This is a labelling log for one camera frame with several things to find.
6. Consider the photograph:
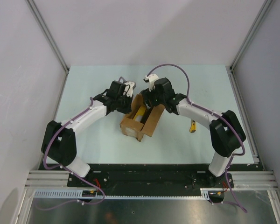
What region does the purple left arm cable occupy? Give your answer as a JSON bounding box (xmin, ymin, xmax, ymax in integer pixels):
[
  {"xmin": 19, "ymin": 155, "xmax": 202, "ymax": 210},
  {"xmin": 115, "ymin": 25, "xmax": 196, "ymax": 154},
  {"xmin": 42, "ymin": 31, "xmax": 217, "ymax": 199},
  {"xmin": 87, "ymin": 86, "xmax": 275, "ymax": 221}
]
[{"xmin": 35, "ymin": 77, "xmax": 107, "ymax": 210}]

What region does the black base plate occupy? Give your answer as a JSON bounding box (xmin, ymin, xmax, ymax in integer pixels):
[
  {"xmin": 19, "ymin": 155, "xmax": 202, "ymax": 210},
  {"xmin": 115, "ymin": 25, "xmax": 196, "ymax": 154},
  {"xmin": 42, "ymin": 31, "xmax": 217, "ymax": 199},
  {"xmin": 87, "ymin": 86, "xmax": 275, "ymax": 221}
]
[{"xmin": 39, "ymin": 164, "xmax": 263, "ymax": 196}]

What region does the left aluminium frame post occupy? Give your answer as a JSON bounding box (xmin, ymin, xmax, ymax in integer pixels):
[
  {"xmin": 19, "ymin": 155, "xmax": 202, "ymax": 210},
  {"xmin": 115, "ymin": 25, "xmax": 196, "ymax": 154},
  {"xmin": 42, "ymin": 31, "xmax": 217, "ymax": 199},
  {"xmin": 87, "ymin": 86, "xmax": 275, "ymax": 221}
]
[{"xmin": 24, "ymin": 0, "xmax": 70, "ymax": 72}]

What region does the aluminium frame post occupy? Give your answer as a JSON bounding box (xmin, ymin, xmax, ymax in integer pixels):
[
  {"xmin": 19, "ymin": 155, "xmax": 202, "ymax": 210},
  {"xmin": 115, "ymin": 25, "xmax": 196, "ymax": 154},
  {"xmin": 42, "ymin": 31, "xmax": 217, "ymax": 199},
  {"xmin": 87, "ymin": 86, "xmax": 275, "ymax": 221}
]
[
  {"xmin": 24, "ymin": 0, "xmax": 70, "ymax": 72},
  {"xmin": 230, "ymin": 0, "xmax": 275, "ymax": 70}
]

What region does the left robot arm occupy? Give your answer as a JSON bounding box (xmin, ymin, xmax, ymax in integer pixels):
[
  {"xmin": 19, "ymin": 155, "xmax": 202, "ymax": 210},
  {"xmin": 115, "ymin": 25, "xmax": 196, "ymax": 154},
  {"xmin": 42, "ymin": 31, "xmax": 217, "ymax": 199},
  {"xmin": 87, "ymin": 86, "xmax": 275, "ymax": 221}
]
[{"xmin": 41, "ymin": 80, "xmax": 136, "ymax": 187}]

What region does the right aluminium frame post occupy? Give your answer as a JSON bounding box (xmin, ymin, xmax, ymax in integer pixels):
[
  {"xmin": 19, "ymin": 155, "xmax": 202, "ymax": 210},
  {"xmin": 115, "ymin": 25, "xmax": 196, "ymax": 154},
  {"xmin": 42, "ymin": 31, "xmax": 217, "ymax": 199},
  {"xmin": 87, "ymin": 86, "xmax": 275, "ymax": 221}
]
[{"xmin": 230, "ymin": 0, "xmax": 275, "ymax": 70}]

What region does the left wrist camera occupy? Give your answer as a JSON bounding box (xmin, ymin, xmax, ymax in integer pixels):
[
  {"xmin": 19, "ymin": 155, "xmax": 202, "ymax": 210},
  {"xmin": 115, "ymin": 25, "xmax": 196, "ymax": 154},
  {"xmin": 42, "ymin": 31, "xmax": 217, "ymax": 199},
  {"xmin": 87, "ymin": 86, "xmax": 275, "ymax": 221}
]
[{"xmin": 123, "ymin": 81, "xmax": 136, "ymax": 98}]

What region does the yellow item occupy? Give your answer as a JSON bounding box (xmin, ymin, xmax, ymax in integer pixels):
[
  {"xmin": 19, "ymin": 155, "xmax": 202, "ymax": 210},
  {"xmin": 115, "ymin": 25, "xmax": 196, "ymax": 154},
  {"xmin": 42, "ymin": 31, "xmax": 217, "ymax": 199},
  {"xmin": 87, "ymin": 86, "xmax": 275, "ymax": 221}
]
[{"xmin": 133, "ymin": 106, "xmax": 147, "ymax": 122}]

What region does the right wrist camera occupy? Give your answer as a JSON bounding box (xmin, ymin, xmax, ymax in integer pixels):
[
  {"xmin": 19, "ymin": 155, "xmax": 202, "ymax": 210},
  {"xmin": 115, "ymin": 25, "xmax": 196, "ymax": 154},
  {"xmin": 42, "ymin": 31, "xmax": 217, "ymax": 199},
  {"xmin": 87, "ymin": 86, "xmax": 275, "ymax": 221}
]
[{"xmin": 143, "ymin": 73, "xmax": 159, "ymax": 92}]

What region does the brown cardboard express box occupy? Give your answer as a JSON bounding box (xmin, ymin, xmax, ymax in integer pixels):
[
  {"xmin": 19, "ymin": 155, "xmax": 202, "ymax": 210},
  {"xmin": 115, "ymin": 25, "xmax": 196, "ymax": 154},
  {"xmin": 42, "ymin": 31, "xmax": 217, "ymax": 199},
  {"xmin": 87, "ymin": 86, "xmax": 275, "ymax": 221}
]
[{"xmin": 120, "ymin": 94, "xmax": 165, "ymax": 142}]

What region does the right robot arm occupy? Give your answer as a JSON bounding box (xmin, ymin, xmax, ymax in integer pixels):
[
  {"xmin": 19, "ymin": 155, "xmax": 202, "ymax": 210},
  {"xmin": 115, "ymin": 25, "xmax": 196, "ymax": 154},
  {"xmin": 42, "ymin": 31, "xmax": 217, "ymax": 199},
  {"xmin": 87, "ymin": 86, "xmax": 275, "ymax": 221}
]
[{"xmin": 140, "ymin": 74, "xmax": 246, "ymax": 187}]

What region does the yellow utility knife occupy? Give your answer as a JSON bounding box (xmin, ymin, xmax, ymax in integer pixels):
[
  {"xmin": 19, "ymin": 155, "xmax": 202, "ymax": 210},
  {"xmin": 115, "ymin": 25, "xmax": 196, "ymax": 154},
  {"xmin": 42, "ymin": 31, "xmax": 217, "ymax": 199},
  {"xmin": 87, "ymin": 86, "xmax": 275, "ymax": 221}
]
[{"xmin": 189, "ymin": 120, "xmax": 196, "ymax": 133}]

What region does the grey slotted cable duct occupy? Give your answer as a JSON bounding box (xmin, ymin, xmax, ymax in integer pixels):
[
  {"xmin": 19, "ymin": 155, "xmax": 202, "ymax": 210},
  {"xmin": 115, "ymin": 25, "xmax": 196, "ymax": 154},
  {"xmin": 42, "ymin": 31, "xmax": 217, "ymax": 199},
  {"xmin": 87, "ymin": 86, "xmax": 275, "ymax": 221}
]
[{"xmin": 34, "ymin": 188, "xmax": 213, "ymax": 200}]

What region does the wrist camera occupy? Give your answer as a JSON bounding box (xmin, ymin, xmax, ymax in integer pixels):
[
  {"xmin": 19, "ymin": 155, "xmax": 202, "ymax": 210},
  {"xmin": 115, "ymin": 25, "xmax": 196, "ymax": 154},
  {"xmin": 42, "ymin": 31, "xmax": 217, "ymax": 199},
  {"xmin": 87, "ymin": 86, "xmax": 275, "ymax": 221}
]
[
  {"xmin": 143, "ymin": 73, "xmax": 159, "ymax": 92},
  {"xmin": 123, "ymin": 81, "xmax": 136, "ymax": 98}
]

